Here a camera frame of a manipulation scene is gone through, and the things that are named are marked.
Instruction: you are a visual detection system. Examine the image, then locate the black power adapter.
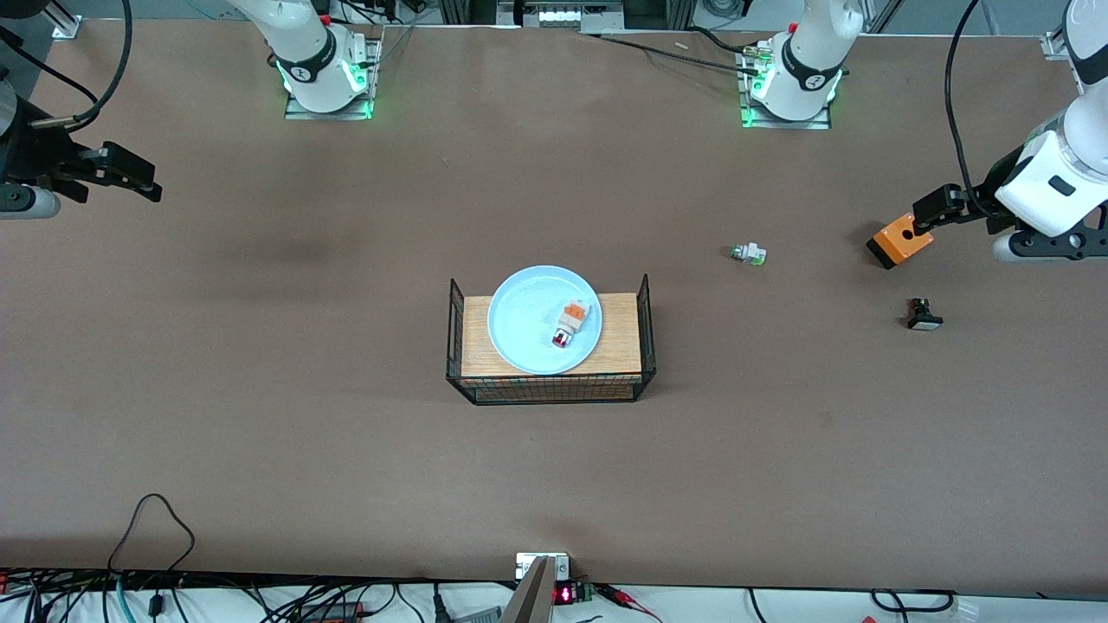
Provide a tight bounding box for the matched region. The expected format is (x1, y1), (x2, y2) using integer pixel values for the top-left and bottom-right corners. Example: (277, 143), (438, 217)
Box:
(298, 601), (366, 623)

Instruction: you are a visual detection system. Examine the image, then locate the light blue round plate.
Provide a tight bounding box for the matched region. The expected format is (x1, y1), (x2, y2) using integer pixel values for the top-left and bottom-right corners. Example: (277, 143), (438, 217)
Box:
(487, 265), (603, 376)

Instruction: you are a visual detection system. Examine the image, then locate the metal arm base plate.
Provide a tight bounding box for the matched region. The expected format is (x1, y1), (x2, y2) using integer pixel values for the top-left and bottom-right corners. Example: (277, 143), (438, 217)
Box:
(737, 45), (834, 132)
(284, 35), (384, 121)

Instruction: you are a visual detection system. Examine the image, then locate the silver mounting bracket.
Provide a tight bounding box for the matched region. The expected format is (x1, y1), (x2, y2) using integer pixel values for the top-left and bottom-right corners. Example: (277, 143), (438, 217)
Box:
(516, 552), (571, 581)

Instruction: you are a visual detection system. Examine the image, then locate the black cable across table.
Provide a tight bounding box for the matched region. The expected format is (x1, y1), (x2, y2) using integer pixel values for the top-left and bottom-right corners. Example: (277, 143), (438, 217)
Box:
(596, 28), (764, 75)

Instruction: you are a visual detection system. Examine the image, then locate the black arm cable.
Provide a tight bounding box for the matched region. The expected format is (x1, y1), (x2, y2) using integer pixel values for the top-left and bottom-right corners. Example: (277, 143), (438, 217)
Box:
(944, 0), (998, 219)
(0, 0), (133, 132)

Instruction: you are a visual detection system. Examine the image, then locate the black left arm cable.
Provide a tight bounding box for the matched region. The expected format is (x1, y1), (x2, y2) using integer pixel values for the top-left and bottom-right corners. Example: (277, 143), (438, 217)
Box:
(944, 0), (998, 219)

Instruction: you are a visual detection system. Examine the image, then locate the orange button enclosure box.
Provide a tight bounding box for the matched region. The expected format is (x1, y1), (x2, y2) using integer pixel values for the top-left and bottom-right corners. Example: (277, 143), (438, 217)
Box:
(866, 213), (937, 270)

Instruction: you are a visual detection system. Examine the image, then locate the red tipped probe lead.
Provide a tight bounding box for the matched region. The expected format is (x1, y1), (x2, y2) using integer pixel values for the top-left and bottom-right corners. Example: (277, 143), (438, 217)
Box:
(596, 584), (666, 623)

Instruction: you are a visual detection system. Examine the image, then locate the grey metal camera post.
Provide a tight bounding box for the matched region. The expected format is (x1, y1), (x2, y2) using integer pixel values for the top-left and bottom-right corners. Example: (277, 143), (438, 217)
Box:
(499, 556), (556, 623)

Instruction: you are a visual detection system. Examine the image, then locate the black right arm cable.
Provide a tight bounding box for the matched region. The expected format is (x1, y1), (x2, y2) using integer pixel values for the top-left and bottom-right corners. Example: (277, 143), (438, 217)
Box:
(0, 0), (133, 132)

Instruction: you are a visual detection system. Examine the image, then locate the black coiled cable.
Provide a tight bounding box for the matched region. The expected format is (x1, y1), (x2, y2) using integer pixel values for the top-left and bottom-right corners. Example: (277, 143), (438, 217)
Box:
(869, 588), (958, 613)

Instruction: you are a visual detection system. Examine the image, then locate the black wire rack wooden top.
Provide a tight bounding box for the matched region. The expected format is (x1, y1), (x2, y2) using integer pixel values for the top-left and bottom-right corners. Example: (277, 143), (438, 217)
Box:
(446, 273), (657, 406)

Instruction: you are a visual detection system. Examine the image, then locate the red push button switch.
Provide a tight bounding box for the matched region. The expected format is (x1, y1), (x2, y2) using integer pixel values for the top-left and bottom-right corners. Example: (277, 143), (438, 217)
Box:
(551, 299), (594, 350)

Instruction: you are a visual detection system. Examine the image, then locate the black looped cable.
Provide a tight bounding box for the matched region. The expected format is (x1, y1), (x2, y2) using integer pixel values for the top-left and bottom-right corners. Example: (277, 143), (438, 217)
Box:
(107, 493), (196, 577)

